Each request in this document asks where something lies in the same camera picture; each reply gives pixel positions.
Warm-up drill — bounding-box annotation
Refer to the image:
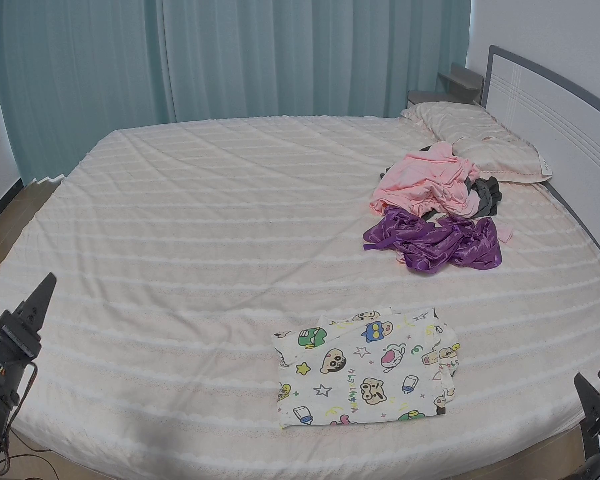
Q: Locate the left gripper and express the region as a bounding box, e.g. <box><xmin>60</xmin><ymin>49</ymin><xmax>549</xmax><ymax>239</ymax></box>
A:
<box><xmin>0</xmin><ymin>273</ymin><xmax>58</xmax><ymax>369</ymax></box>

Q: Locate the white printed pyjama top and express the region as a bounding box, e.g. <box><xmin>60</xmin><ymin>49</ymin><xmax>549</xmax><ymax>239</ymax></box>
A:
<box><xmin>271</xmin><ymin>307</ymin><xmax>461</xmax><ymax>430</ymax></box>

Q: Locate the bed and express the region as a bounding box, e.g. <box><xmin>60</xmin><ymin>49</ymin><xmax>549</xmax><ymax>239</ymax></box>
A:
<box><xmin>0</xmin><ymin>44</ymin><xmax>600</xmax><ymax>475</ymax></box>

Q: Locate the dark grey garment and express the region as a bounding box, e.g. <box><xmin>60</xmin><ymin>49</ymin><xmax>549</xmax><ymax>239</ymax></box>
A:
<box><xmin>422</xmin><ymin>175</ymin><xmax>504</xmax><ymax>219</ymax></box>

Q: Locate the purple garment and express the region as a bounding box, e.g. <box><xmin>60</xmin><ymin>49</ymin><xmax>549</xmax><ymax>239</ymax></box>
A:
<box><xmin>362</xmin><ymin>205</ymin><xmax>503</xmax><ymax>274</ymax></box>

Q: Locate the blue-green curtain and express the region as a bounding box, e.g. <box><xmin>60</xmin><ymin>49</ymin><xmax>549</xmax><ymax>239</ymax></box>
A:
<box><xmin>155</xmin><ymin>0</ymin><xmax>473</xmax><ymax>121</ymax></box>
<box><xmin>0</xmin><ymin>0</ymin><xmax>175</xmax><ymax>185</ymax></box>

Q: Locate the pink garment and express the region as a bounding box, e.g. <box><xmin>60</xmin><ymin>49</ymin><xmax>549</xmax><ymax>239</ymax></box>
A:
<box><xmin>370</xmin><ymin>141</ymin><xmax>513</xmax><ymax>243</ymax></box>

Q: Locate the cream pillow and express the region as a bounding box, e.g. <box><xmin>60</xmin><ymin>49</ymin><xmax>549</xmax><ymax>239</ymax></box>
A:
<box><xmin>400</xmin><ymin>100</ymin><xmax>553</xmax><ymax>184</ymax></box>

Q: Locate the grey bedside table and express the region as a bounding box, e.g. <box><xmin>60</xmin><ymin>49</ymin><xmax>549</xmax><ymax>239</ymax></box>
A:
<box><xmin>406</xmin><ymin>63</ymin><xmax>485</xmax><ymax>114</ymax></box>

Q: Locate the black cable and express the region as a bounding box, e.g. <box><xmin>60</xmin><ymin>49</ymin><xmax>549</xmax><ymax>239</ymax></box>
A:
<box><xmin>0</xmin><ymin>361</ymin><xmax>51</xmax><ymax>476</ymax></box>

